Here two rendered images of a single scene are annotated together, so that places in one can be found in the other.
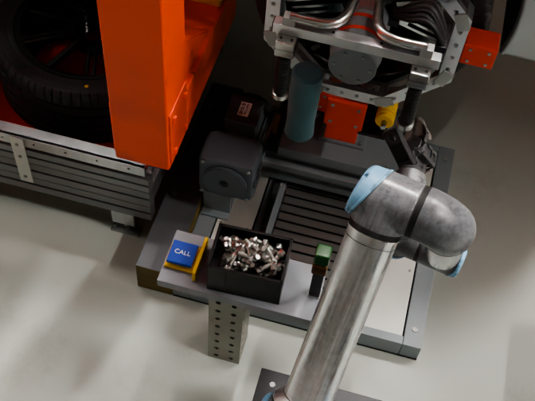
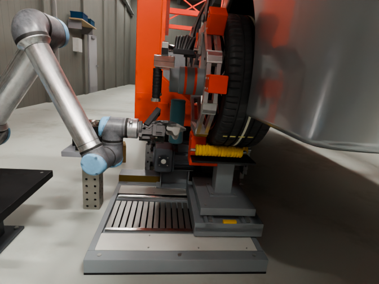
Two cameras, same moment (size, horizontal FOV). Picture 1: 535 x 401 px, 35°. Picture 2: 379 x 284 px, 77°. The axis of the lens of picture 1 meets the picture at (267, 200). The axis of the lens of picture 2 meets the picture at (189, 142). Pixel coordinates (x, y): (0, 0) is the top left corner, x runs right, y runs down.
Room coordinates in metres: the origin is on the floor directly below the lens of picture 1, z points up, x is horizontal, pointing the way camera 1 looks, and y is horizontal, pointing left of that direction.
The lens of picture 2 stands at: (1.36, -1.45, 0.86)
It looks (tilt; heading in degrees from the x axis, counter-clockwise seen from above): 15 degrees down; 74
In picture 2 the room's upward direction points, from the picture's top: 5 degrees clockwise
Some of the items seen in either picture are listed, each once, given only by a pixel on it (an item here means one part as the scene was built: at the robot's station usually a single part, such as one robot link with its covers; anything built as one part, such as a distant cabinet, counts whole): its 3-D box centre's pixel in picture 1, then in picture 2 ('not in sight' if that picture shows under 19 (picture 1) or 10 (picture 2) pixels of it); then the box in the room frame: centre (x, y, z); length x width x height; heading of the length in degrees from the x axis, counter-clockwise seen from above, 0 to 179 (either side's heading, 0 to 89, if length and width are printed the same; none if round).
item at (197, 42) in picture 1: (187, 21); (192, 102); (1.87, 0.29, 0.69); 0.52 x 0.17 x 0.35; 170
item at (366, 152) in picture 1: (349, 109); (222, 176); (1.93, -0.24, 0.32); 0.40 x 0.30 x 0.28; 80
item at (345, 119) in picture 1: (348, 104); (203, 148); (1.80, -0.21, 0.48); 0.16 x 0.12 x 0.17; 170
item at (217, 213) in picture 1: (241, 146); (182, 165); (1.78, 0.10, 0.26); 0.42 x 0.18 x 0.35; 170
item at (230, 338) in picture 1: (229, 313); (92, 176); (1.18, 0.07, 0.21); 0.10 x 0.10 x 0.42; 80
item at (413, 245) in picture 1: (400, 235); (111, 152); (1.32, -0.37, 0.51); 0.12 x 0.09 x 0.12; 68
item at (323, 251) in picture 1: (322, 255); not in sight; (1.14, -0.15, 0.64); 0.04 x 0.04 x 0.04; 80
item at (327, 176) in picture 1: (341, 145); (219, 204); (1.93, -0.24, 0.13); 0.50 x 0.36 x 0.10; 80
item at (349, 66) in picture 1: (359, 40); (189, 80); (1.70, -0.20, 0.85); 0.21 x 0.14 x 0.14; 170
